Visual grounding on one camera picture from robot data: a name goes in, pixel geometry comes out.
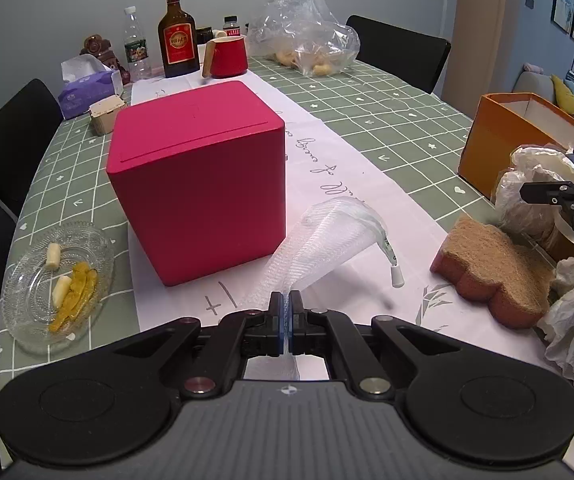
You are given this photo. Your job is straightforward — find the white organza gift pouch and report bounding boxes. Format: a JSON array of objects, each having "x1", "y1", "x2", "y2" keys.
[{"x1": 494, "y1": 144, "x2": 574, "y2": 251}]

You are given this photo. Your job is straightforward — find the small wooden box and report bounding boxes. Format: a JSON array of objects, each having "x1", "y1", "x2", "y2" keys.
[{"x1": 89, "y1": 94, "x2": 128, "y2": 136}]

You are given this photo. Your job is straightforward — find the clear plastic bag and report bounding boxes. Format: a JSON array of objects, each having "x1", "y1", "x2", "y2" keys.
[{"x1": 244, "y1": 0, "x2": 361, "y2": 78}]

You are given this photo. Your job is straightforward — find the red cube box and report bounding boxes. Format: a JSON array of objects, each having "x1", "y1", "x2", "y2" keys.
[{"x1": 106, "y1": 80, "x2": 288, "y2": 287}]

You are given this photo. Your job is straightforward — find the brown flower-shaped sponge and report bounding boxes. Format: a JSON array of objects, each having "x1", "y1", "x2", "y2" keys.
[{"x1": 429, "y1": 215, "x2": 555, "y2": 330}]

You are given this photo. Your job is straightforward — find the yellow cushion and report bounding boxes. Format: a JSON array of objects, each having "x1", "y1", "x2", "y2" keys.
[{"x1": 551, "y1": 75, "x2": 574, "y2": 117}]

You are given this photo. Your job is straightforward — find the clear glass dish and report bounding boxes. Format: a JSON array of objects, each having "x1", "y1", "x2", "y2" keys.
[{"x1": 1, "y1": 224, "x2": 116, "y2": 353}]

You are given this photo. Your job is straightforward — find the red mug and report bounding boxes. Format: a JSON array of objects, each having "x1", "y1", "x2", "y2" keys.
[{"x1": 202, "y1": 35, "x2": 247, "y2": 79}]

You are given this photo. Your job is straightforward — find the black jar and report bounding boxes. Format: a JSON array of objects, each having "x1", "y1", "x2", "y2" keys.
[{"x1": 196, "y1": 26, "x2": 216, "y2": 59}]

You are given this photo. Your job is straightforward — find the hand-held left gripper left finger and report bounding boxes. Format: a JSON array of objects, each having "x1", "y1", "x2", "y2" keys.
[{"x1": 99, "y1": 291, "x2": 288, "y2": 398}]

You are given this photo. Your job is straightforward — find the yellow fruit peel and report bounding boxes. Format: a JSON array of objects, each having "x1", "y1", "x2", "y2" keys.
[{"x1": 48, "y1": 261, "x2": 99, "y2": 334}]

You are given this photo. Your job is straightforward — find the clear plastic water bottle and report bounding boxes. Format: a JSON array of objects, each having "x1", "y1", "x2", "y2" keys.
[{"x1": 123, "y1": 6, "x2": 153, "y2": 81}]

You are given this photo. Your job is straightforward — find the brown bear figure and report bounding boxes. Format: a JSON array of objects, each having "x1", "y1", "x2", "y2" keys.
[{"x1": 81, "y1": 34, "x2": 132, "y2": 86}]

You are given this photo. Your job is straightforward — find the beige sofa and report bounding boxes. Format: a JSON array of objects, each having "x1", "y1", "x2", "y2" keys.
[{"x1": 512, "y1": 71, "x2": 574, "y2": 136}]

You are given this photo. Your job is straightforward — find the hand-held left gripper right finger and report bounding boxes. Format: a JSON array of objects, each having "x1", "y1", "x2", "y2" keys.
[{"x1": 287, "y1": 290, "x2": 468, "y2": 396}]

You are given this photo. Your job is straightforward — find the orange cardboard box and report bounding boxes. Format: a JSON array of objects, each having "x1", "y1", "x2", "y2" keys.
[{"x1": 458, "y1": 92, "x2": 574, "y2": 266}]

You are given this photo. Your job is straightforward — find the white table runner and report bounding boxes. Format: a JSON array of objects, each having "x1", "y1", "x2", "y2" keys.
[{"x1": 131, "y1": 67, "x2": 574, "y2": 391}]

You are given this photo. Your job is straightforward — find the purple tissue box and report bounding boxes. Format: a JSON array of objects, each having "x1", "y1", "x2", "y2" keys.
[{"x1": 58, "y1": 54, "x2": 124, "y2": 121}]

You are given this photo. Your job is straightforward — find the brown liquor bottle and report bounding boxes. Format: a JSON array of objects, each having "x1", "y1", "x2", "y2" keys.
[{"x1": 158, "y1": 0, "x2": 202, "y2": 79}]

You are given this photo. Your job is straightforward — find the beige food pieces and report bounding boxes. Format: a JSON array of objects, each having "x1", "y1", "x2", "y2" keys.
[{"x1": 274, "y1": 49, "x2": 335, "y2": 78}]

